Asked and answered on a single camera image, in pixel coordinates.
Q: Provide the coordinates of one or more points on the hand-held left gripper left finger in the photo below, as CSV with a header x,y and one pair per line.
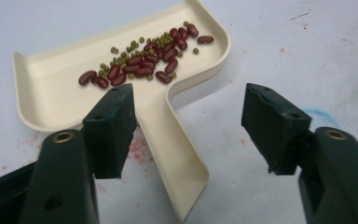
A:
x,y
108,133

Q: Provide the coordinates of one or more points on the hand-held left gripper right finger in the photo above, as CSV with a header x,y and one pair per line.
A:
x,y
276,130

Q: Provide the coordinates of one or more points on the cream plastic dustpan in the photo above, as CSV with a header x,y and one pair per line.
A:
x,y
59,93

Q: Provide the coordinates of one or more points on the pile of red and green beans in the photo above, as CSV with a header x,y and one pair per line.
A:
x,y
143,62

